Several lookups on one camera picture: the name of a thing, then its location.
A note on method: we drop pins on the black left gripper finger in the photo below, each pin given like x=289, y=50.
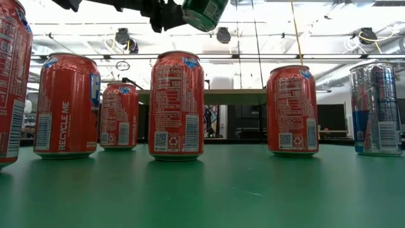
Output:
x=175, y=17

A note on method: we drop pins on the green Sprite soda can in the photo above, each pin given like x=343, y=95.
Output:
x=205, y=12

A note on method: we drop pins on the red Fanta soda can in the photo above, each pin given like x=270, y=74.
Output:
x=118, y=117
x=12, y=79
x=175, y=104
x=63, y=104
x=291, y=111

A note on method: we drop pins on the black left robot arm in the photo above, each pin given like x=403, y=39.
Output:
x=110, y=3

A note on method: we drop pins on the dark ceiling-mounted fixture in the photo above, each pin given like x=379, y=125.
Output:
x=223, y=35
x=133, y=47
x=367, y=35
x=122, y=37

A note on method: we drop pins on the oval hanging sign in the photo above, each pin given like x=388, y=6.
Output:
x=122, y=66

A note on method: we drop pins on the white rounded object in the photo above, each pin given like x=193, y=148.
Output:
x=224, y=84

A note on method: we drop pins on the green table mat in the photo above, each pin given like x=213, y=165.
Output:
x=221, y=196

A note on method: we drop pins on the silver blue energy drink can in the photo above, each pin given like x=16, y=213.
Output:
x=375, y=107

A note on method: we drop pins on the wooden shelf with black frame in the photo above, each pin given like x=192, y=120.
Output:
x=231, y=96

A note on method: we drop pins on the colourful wall mural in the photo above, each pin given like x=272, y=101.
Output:
x=211, y=122

